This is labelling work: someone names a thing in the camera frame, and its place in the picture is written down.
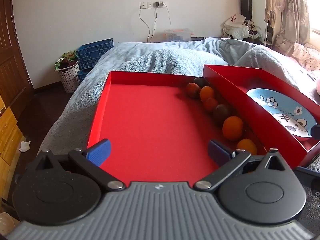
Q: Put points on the white perforated laundry basket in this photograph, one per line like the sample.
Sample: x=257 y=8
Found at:
x=68 y=78

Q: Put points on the crumpled white tissue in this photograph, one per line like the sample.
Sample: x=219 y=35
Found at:
x=24 y=146

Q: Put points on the white printed bag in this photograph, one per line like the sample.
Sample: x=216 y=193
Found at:
x=235 y=20

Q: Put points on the brown wooden door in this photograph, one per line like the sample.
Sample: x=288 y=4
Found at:
x=12 y=55

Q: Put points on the orange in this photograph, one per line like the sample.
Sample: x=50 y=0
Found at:
x=247 y=146
x=210 y=104
x=207 y=92
x=232 y=127

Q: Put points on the white wall power strip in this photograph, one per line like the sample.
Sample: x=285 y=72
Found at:
x=148 y=4

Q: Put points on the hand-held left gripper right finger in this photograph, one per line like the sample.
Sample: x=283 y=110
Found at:
x=220 y=153

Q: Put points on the dark passion fruit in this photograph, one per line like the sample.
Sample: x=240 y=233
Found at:
x=221 y=111
x=200 y=81

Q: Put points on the large red box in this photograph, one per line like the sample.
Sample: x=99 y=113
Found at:
x=155 y=120

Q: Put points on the floral curtain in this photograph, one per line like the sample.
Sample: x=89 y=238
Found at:
x=295 y=17

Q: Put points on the blue cartoon print plate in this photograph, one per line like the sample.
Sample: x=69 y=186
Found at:
x=280 y=105

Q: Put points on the pink dotted quilt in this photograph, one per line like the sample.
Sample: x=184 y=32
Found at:
x=306 y=55

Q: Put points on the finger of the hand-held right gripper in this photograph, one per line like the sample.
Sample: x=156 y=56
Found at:
x=316 y=131
x=308 y=173

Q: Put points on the clothes in laundry basket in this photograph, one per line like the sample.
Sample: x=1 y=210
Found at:
x=65 y=59

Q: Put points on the clear plastic storage box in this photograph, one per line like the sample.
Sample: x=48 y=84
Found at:
x=178 y=35

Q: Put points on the white rack pole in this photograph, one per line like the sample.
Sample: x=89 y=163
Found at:
x=265 y=32

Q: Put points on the blue plastic crate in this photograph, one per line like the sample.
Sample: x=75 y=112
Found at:
x=83 y=75
x=95 y=52

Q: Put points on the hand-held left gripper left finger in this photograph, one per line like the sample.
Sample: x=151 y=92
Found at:
x=100 y=152

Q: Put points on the beige hanging clothes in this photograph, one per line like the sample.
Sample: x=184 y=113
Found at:
x=275 y=0

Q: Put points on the grey blue blanket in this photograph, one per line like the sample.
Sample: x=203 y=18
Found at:
x=162 y=60

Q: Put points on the pile of clothes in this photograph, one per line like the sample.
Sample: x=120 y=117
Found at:
x=240 y=32

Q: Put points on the white cup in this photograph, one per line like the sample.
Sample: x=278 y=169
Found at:
x=7 y=222

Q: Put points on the light wooden cabinet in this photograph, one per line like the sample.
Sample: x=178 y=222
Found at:
x=8 y=135

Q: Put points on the reddish brown fruit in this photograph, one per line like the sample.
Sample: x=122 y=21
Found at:
x=192 y=90

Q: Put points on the small red box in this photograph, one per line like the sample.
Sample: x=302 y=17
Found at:
x=262 y=127

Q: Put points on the dark hanging garment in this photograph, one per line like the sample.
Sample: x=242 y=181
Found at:
x=247 y=0

